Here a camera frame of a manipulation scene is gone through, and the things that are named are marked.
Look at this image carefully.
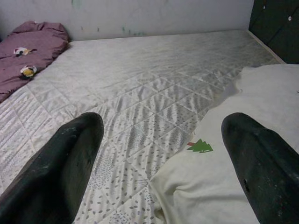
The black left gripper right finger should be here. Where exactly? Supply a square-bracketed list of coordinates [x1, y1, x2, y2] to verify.
[221, 112, 299, 224]

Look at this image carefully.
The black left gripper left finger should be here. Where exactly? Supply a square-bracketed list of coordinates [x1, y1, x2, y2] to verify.
[0, 112, 105, 224]

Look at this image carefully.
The purple penguin print quilt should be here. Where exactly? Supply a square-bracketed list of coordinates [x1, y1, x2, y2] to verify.
[0, 20, 70, 103]

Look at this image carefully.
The white pillow green tree print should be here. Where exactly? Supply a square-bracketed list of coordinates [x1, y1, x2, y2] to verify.
[148, 63, 299, 224]

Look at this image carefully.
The white quilted mattress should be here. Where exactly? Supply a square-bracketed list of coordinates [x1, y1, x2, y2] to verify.
[0, 29, 285, 224]

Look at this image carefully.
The dark green tufted headboard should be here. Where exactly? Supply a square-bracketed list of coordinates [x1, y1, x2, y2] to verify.
[249, 0, 299, 65]

